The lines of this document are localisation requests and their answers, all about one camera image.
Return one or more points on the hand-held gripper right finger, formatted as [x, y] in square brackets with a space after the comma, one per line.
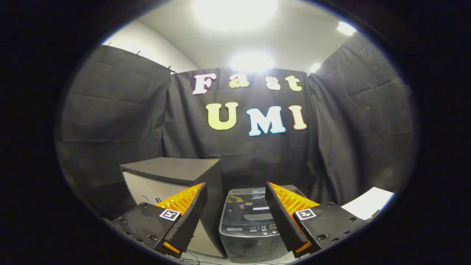
[281, 219]

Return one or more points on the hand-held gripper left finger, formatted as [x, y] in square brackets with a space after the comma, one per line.
[191, 219]

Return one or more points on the white board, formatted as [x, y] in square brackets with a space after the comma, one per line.
[368, 202]

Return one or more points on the grey washing machine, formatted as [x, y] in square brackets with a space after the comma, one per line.
[250, 246]

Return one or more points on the ceiling light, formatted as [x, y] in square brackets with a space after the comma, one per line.
[252, 60]
[235, 11]
[346, 28]
[314, 67]

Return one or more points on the black backdrop cloth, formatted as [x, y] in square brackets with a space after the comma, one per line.
[110, 121]

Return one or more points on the dark grey cabinet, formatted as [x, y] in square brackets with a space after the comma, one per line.
[173, 167]

